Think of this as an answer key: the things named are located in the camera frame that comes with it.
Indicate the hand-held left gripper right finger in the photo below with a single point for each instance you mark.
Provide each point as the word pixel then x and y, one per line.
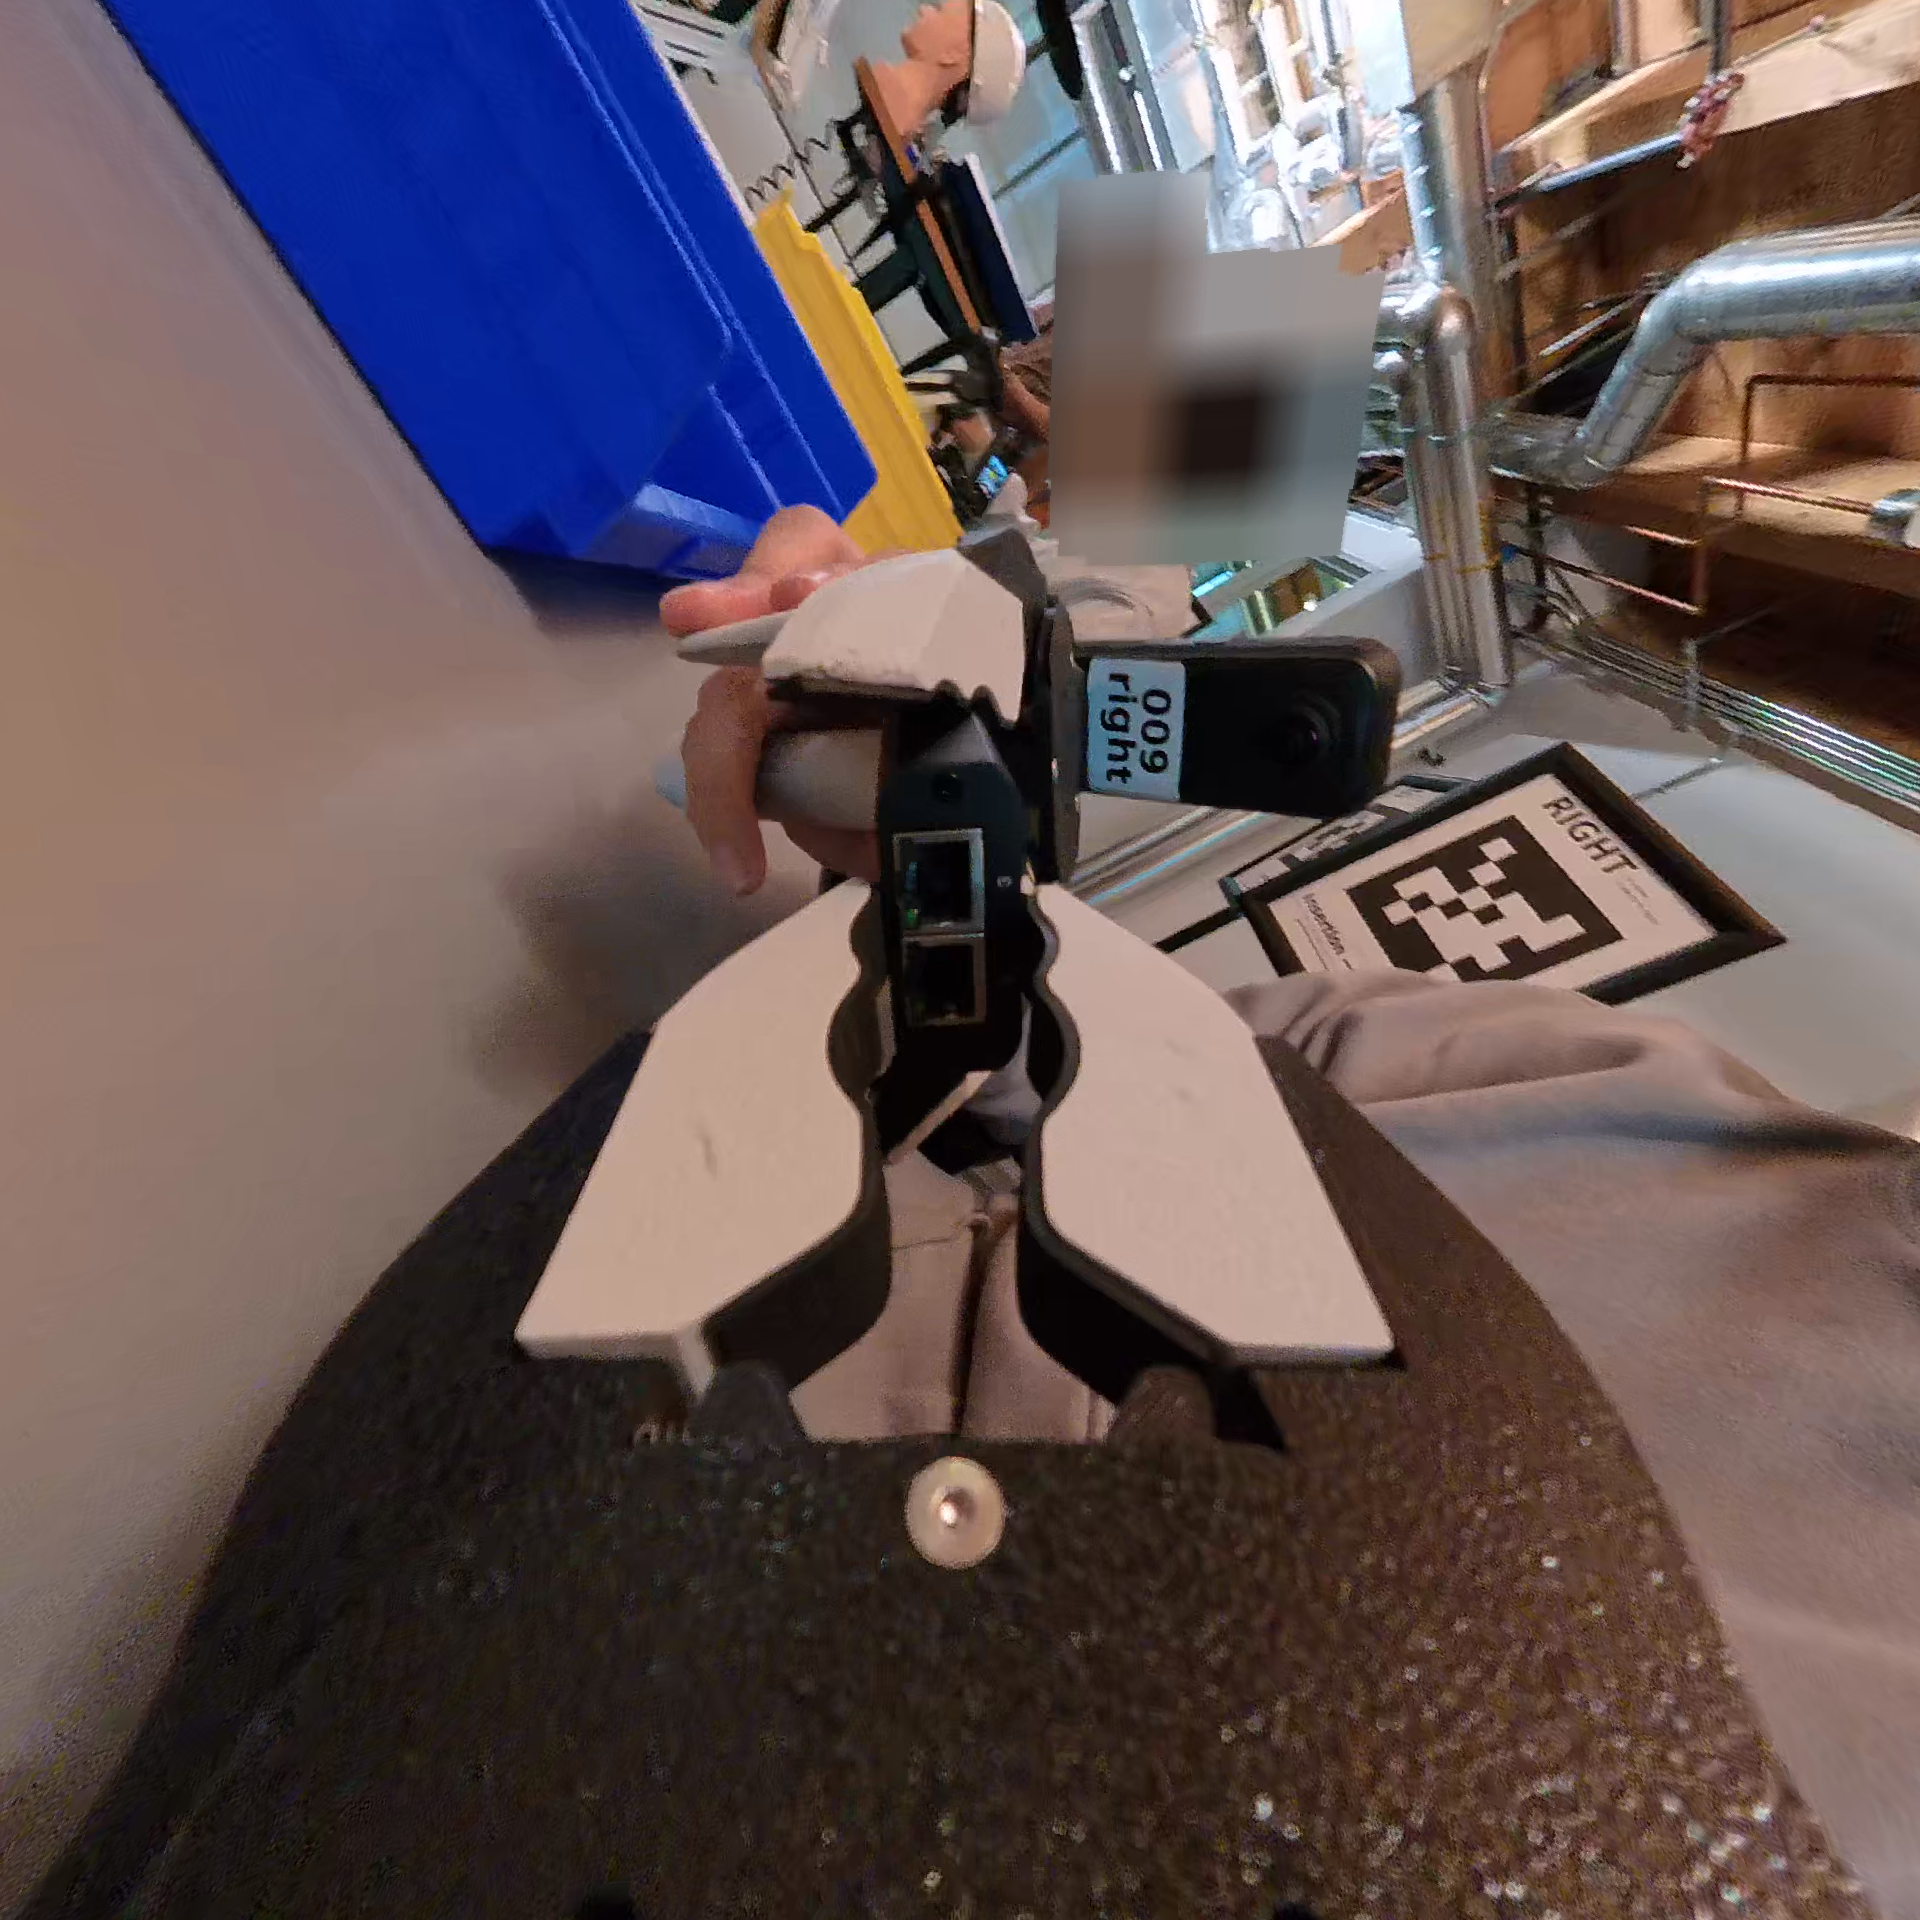
pixel 1200 1172

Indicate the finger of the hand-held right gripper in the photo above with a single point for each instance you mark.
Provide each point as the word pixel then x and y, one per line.
pixel 900 630

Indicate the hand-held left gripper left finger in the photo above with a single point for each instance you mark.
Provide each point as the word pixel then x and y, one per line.
pixel 697 1156

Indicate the black network adapter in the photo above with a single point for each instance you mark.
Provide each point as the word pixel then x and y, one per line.
pixel 941 796

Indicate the person's right hand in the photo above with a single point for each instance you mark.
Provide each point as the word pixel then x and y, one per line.
pixel 728 780

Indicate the framed marker sign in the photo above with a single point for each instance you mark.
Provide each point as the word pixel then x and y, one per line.
pixel 1499 901
pixel 1359 834

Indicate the yellow storage bin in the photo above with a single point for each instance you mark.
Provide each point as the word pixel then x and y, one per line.
pixel 855 390

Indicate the silver upright pipe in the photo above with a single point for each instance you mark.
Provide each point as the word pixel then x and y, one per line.
pixel 1447 451

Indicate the person's light hoodie torso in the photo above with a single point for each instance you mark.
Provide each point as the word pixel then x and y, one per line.
pixel 1651 1201

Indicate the white hard hat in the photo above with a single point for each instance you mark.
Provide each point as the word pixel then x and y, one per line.
pixel 993 61

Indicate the large blue crate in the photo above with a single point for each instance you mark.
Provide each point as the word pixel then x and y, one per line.
pixel 450 226

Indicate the silver bent duct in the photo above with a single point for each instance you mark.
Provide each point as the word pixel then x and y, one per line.
pixel 1724 300

